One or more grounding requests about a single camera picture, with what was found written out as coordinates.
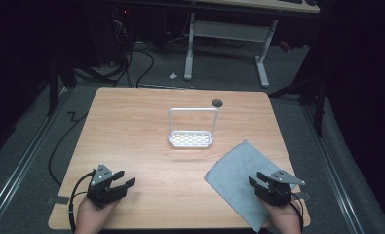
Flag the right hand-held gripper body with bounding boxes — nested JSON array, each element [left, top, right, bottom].
[[254, 169, 306, 208]]

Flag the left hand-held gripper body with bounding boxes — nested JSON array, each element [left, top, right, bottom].
[[86, 163, 128, 209]]

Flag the black floor cable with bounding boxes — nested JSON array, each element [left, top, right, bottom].
[[48, 110, 89, 187]]

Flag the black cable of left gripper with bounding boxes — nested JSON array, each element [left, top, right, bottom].
[[67, 170, 97, 233]]

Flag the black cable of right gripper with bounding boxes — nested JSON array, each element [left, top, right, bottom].
[[289, 192, 305, 234]]

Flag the grey cloth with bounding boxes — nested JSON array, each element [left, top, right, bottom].
[[204, 139, 299, 233]]

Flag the person's left hand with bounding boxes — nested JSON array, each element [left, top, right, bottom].
[[74, 196, 122, 234]]

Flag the person's right hand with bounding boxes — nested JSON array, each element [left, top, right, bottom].
[[258, 196, 303, 234]]

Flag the grey tape strip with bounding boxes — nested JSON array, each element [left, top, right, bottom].
[[46, 195, 71, 206], [293, 191, 312, 201]]

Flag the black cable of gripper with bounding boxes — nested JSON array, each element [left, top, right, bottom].
[[67, 170, 97, 233], [289, 192, 305, 234]]

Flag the bundle of black cables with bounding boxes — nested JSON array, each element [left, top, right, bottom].
[[72, 13, 156, 89]]

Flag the white towel rack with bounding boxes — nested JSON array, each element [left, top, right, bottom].
[[167, 107, 219, 149]]

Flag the white-legged desk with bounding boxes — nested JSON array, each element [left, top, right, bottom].
[[183, 0, 322, 89]]

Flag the black metal stand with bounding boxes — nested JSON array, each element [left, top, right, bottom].
[[46, 52, 78, 117], [268, 48, 327, 137]]

